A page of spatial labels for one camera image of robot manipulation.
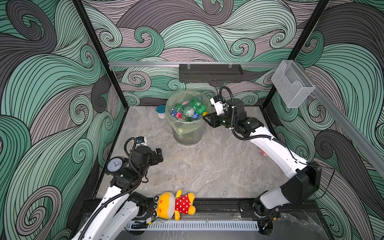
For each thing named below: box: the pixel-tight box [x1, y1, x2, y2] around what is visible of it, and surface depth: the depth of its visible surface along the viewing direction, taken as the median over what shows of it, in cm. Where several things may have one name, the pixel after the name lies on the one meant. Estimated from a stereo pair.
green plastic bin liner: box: [165, 91, 186, 136], surface depth 84 cm
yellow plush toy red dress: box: [152, 189, 196, 221], surface depth 71 cm
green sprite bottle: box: [189, 97, 209, 117], surface depth 80 cm
